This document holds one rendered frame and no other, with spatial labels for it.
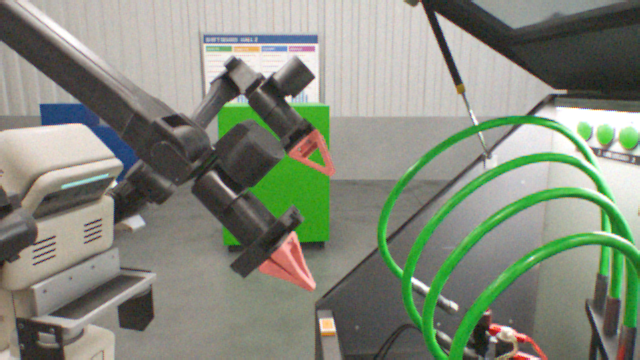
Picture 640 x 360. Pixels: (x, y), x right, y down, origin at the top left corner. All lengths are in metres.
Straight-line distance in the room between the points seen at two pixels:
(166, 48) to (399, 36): 3.52
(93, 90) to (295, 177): 3.40
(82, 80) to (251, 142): 0.23
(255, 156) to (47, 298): 0.61
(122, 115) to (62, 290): 0.53
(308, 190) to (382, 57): 3.60
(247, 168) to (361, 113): 6.60
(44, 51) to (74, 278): 0.54
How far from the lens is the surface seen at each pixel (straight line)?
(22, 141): 0.99
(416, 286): 0.77
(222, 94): 1.30
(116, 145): 6.94
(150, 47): 7.66
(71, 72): 0.66
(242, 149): 0.56
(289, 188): 4.00
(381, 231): 0.72
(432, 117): 7.29
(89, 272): 1.11
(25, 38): 0.70
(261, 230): 0.58
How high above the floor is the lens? 1.47
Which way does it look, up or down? 12 degrees down
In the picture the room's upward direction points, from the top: straight up
